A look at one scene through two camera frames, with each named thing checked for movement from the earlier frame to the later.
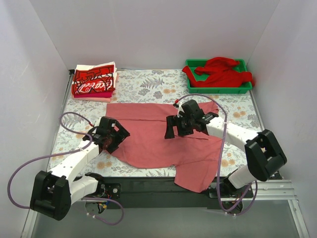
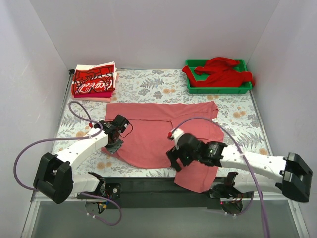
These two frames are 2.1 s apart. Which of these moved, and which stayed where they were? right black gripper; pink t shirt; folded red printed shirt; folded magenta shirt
Moved: right black gripper
Stayed: folded magenta shirt; folded red printed shirt; pink t shirt
